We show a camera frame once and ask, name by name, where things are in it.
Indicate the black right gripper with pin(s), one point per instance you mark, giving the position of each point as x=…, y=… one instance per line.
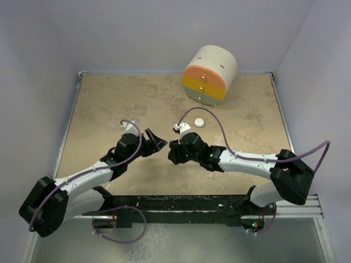
x=175, y=154

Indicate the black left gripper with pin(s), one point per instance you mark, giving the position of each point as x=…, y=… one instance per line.
x=153, y=145

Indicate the white earbud charging case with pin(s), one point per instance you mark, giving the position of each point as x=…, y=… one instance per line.
x=199, y=122

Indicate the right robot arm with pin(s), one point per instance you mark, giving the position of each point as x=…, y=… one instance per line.
x=289, y=178

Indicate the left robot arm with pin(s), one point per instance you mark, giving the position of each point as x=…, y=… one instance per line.
x=70, y=187

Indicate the round white drawer cabinet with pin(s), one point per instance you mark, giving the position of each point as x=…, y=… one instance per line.
x=208, y=76

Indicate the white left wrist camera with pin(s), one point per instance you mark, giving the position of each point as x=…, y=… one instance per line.
x=131, y=126

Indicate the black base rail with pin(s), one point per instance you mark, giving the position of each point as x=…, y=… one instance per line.
x=228, y=210

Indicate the aluminium frame rail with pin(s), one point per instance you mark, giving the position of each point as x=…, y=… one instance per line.
x=58, y=208

